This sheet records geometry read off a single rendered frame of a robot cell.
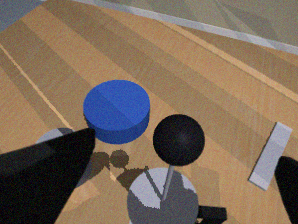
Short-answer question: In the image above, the grey cylinder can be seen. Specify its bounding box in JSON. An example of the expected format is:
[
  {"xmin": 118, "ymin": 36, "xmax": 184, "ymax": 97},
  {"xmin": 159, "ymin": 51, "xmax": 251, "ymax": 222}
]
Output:
[{"xmin": 35, "ymin": 128, "xmax": 92, "ymax": 188}]

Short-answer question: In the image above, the glass french press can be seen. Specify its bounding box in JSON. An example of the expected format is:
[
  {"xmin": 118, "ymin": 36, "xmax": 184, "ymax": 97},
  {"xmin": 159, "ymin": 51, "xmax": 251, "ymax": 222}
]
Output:
[{"xmin": 127, "ymin": 114, "xmax": 228, "ymax": 224}]

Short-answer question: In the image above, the grey flat bar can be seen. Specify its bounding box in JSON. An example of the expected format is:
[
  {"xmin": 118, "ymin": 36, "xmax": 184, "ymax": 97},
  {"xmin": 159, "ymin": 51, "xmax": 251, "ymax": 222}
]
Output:
[{"xmin": 248, "ymin": 122, "xmax": 293, "ymax": 191}]

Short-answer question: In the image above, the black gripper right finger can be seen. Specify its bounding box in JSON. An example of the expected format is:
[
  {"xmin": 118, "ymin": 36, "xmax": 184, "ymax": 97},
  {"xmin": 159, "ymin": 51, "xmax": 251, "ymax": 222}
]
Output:
[{"xmin": 274, "ymin": 156, "xmax": 298, "ymax": 224}]

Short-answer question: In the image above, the dark blue cylinder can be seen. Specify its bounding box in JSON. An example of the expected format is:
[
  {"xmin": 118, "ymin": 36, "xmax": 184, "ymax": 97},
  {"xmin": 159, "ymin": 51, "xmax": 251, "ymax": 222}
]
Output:
[{"xmin": 83, "ymin": 80, "xmax": 150, "ymax": 144}]

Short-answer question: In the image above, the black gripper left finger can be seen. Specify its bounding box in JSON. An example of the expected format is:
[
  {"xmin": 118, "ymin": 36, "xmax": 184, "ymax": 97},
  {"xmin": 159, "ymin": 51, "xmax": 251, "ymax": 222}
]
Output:
[{"xmin": 0, "ymin": 128, "xmax": 95, "ymax": 224}]

